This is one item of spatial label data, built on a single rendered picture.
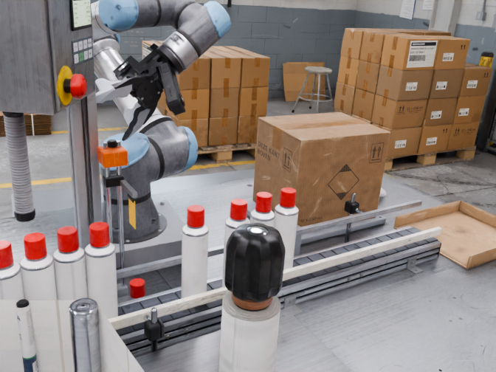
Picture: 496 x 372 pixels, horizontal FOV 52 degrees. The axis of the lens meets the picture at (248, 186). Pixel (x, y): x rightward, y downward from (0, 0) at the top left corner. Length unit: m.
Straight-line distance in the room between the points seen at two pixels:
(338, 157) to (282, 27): 5.72
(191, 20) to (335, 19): 6.39
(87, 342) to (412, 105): 4.06
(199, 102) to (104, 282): 3.42
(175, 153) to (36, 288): 0.53
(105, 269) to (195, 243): 0.17
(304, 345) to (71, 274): 0.43
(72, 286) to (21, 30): 0.42
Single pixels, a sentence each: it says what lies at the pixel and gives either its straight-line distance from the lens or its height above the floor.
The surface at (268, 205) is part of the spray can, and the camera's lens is 1.04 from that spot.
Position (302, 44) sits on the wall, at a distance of 7.25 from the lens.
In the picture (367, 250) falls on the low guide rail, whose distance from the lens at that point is 1.25.
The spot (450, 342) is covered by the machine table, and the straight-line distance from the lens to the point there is 1.16.
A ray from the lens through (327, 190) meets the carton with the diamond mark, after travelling 1.42.
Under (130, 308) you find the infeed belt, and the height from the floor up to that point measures 0.88.
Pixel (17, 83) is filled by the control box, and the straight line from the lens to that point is 0.83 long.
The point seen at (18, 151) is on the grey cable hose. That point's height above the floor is 1.20.
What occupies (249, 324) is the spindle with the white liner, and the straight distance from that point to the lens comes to 0.72.
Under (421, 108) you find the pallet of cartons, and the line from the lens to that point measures 4.66.
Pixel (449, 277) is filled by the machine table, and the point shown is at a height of 0.83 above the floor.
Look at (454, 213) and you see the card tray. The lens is 1.77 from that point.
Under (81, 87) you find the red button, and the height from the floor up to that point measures 1.33.
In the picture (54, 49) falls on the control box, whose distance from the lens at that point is 0.80.
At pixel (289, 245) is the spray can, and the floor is 0.96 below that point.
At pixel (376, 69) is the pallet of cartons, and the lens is 4.62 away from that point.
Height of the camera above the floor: 1.49
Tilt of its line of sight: 22 degrees down
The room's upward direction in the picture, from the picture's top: 4 degrees clockwise
